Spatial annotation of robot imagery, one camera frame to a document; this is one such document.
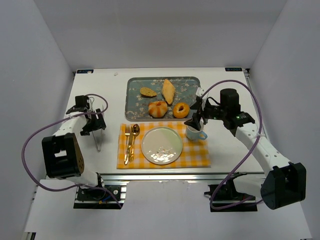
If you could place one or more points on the gold knife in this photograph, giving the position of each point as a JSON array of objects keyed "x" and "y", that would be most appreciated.
[{"x": 129, "y": 146}]

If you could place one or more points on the gold fork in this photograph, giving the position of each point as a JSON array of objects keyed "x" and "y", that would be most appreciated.
[{"x": 127, "y": 135}]

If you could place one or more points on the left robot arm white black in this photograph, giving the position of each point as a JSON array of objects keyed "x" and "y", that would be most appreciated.
[{"x": 62, "y": 154}]

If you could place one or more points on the blue corner label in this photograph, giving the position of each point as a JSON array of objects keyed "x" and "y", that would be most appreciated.
[
  {"x": 84, "y": 71},
  {"x": 233, "y": 69}
]

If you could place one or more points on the brown seeded bread slice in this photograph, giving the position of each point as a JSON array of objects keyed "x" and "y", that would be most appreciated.
[{"x": 147, "y": 92}]

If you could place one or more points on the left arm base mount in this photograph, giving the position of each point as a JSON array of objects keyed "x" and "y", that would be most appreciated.
[{"x": 92, "y": 199}]

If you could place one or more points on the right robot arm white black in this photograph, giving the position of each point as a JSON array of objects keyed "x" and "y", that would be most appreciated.
[{"x": 284, "y": 182}]

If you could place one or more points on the aluminium table front rail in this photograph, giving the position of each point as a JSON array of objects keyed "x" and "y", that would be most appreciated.
[{"x": 189, "y": 177}]

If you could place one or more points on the white blue mug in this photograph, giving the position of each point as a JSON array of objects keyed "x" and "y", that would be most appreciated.
[{"x": 193, "y": 134}]

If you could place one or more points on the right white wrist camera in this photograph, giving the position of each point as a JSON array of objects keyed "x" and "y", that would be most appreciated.
[{"x": 199, "y": 92}]

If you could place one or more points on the gold spoon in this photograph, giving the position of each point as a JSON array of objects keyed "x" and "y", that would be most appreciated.
[{"x": 136, "y": 132}]

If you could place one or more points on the white green round plate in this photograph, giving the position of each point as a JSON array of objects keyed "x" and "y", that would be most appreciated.
[{"x": 161, "y": 145}]

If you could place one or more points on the right blue corner label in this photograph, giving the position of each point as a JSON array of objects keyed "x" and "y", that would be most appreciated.
[{"x": 233, "y": 69}]

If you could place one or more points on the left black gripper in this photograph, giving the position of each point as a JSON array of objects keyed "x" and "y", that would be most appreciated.
[{"x": 94, "y": 123}]

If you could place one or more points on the yellow checkered placemat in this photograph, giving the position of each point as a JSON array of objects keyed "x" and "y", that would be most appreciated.
[{"x": 194, "y": 154}]

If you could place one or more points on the round striped bread bun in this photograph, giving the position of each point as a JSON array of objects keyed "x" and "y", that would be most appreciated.
[{"x": 157, "y": 109}]

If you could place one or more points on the left blue corner label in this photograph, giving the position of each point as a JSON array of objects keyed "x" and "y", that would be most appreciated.
[{"x": 84, "y": 71}]

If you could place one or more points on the blue floral tray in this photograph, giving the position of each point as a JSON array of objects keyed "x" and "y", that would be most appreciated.
[{"x": 136, "y": 105}]

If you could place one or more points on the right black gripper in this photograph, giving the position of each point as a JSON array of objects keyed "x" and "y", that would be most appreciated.
[{"x": 199, "y": 113}]

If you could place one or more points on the long pale bread loaf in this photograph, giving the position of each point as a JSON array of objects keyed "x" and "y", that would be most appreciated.
[{"x": 168, "y": 91}]

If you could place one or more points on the orange bagel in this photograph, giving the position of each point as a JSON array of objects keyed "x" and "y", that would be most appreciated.
[{"x": 181, "y": 110}]

